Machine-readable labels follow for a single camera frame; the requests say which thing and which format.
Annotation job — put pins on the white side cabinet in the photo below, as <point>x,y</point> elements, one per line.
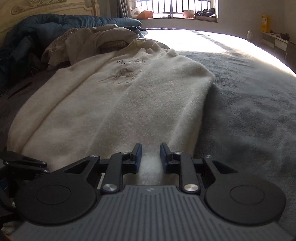
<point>282,49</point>

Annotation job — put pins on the yellow box on shelf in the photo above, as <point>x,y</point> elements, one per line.
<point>265,24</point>

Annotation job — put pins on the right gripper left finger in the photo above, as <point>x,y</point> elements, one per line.
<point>71,192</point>

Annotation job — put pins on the beige crumpled garment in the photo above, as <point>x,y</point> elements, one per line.
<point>85,43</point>

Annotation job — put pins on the cream carved headboard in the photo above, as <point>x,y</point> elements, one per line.
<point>12,12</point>

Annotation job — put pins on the orange box on windowsill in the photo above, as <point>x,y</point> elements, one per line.
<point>144,15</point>

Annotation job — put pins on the grey curtain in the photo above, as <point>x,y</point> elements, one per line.
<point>123,9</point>

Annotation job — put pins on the blue quilted duvet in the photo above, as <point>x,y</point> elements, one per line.
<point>30,37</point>

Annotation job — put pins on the cream fleece sweater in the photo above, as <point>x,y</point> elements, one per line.
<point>145,93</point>

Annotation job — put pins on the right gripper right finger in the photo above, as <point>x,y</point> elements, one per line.
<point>234,196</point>

